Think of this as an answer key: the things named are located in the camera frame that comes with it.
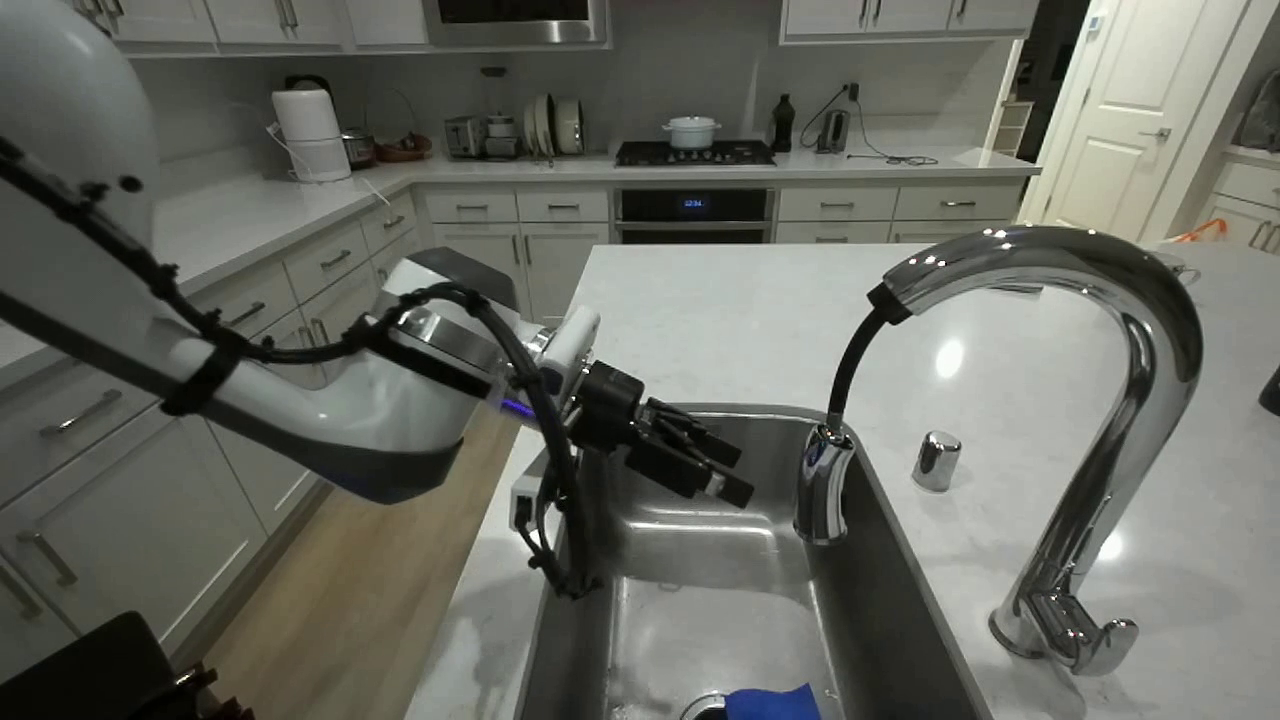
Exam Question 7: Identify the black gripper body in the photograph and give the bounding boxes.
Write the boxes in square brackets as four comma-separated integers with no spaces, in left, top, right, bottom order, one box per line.
[569,356,694,471]

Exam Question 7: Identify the shiny steel cup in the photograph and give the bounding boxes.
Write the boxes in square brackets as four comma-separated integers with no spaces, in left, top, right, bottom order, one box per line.
[797,414,861,547]

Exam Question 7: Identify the stainless steel sink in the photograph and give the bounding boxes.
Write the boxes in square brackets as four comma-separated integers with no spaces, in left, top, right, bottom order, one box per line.
[511,405,990,720]

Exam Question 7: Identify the built-in black oven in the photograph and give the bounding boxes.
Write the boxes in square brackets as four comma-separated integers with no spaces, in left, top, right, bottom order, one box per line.
[610,184,780,247]

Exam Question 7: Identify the blue sponge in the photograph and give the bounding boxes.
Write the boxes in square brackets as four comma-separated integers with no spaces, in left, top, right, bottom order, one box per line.
[715,678,824,720]

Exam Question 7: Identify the small chrome cylinder cap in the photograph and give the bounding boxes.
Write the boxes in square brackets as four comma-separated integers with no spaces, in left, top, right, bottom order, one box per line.
[912,426,964,495]

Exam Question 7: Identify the black stove cooktop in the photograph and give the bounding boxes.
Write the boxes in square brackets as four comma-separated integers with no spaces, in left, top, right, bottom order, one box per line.
[610,136,780,172]

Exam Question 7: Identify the white cooking pot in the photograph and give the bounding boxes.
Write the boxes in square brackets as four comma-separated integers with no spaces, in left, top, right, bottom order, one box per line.
[661,111,722,153]

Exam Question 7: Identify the stacked white plates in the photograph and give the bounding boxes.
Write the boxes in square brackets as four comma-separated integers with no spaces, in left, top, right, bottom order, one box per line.
[521,91,591,158]

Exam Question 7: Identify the metal storage jar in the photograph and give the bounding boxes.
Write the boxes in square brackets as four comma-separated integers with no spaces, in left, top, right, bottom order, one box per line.
[479,107,525,164]
[442,111,486,164]

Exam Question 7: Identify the dark glass bottle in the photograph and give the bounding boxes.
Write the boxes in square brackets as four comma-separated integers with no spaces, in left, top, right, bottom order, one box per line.
[763,91,798,157]

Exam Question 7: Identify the wooden bowl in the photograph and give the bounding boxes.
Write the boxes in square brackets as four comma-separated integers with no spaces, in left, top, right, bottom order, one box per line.
[366,129,435,167]

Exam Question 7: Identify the white paper towel roll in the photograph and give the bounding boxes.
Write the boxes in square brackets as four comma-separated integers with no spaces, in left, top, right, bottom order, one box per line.
[264,78,357,189]

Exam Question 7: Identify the chrome gooseneck faucet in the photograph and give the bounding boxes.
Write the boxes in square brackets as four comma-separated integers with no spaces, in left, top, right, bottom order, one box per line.
[863,219,1206,678]

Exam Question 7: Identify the white panel door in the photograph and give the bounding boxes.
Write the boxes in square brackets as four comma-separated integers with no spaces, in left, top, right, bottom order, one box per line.
[1014,0,1251,247]

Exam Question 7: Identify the orange item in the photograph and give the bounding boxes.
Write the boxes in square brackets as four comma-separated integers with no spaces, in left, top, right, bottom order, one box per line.
[1169,213,1230,251]

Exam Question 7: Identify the black equipment case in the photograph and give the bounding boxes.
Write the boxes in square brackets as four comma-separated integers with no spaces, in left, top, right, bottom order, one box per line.
[0,609,219,720]

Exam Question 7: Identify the white sideboard cabinet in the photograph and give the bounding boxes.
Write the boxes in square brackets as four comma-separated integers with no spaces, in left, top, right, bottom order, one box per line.
[1196,143,1280,259]

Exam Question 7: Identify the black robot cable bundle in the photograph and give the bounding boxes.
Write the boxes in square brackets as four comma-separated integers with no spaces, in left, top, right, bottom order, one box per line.
[0,132,604,599]

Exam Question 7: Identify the black spout hose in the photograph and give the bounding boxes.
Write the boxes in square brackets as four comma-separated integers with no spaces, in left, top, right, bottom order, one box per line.
[819,302,897,436]

